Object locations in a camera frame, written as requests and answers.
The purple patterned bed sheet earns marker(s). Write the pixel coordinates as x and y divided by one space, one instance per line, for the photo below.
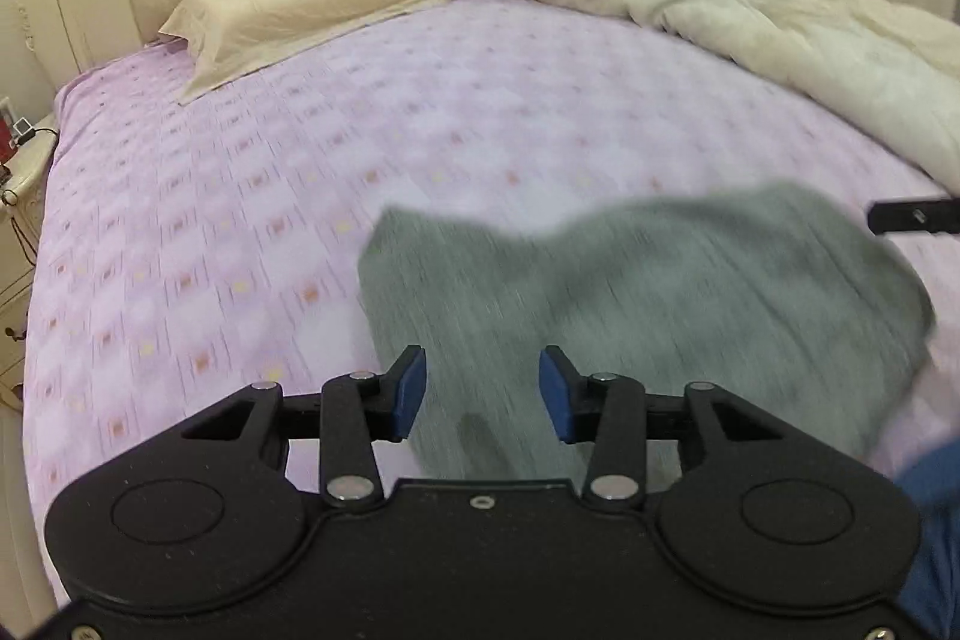
191 249

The cream bedside table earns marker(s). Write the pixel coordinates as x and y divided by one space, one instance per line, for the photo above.
21 228

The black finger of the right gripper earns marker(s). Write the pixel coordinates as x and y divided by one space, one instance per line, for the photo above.
939 216

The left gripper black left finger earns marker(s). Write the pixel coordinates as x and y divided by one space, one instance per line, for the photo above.
359 409

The cream satin pillow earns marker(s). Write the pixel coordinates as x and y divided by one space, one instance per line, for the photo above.
228 39

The white rumpled duvet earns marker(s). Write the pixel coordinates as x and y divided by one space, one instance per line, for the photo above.
888 69

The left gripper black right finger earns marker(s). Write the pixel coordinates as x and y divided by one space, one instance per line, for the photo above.
609 412

